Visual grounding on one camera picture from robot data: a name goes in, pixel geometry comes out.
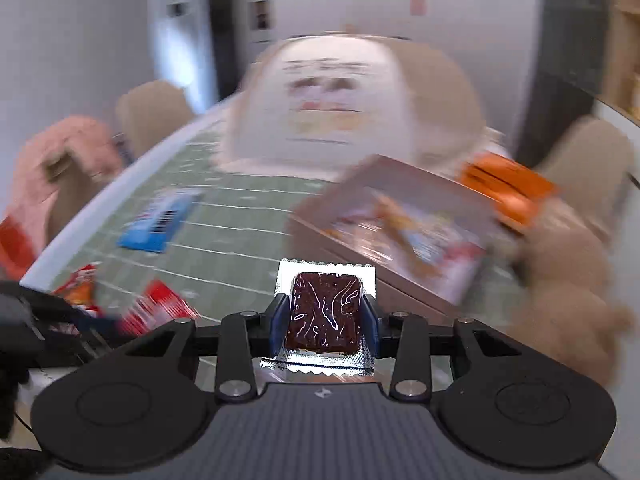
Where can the orange tissue pack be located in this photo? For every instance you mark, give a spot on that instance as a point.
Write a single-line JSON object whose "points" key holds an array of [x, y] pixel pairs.
{"points": [[510, 190]]}

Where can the orange cracker packet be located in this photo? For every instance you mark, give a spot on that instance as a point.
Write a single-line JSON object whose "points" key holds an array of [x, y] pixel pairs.
{"points": [[77, 287]]}

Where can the white printed food cover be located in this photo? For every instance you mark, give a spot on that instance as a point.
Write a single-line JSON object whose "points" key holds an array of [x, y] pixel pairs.
{"points": [[340, 110]]}

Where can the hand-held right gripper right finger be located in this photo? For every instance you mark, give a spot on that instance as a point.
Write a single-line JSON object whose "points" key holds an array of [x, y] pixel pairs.
{"points": [[369, 325]]}

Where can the pink cardboard box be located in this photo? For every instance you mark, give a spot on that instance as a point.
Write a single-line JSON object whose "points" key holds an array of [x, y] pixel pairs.
{"points": [[360, 255]]}

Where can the beige chair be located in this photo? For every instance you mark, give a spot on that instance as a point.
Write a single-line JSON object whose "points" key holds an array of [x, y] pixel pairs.
{"points": [[585, 170], [150, 115]]}

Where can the dark brown snack packet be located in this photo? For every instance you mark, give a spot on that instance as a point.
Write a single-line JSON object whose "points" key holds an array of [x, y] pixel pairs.
{"points": [[325, 310]]}

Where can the long bread packet blue label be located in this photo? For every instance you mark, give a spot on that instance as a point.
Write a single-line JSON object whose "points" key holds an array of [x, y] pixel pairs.
{"points": [[402, 232]]}

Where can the red white snack packet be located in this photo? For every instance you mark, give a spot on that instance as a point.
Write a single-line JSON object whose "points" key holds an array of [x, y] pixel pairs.
{"points": [[160, 305]]}

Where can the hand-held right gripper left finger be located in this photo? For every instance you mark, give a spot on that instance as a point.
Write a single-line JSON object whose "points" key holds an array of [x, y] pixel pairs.
{"points": [[278, 325]]}

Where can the brown plush toy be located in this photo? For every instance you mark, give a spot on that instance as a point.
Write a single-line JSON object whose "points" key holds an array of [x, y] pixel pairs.
{"points": [[565, 290]]}

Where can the red bag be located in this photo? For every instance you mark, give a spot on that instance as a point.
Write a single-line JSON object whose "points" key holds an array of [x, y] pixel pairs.
{"points": [[12, 250]]}

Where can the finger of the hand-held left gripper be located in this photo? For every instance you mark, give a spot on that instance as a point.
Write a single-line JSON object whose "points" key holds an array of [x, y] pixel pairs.
{"points": [[75, 332]]}

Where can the blue snack packet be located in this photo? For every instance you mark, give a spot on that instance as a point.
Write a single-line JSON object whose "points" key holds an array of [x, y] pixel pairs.
{"points": [[160, 220]]}

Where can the pink garment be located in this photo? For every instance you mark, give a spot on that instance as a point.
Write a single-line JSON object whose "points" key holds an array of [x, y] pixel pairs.
{"points": [[70, 160]]}

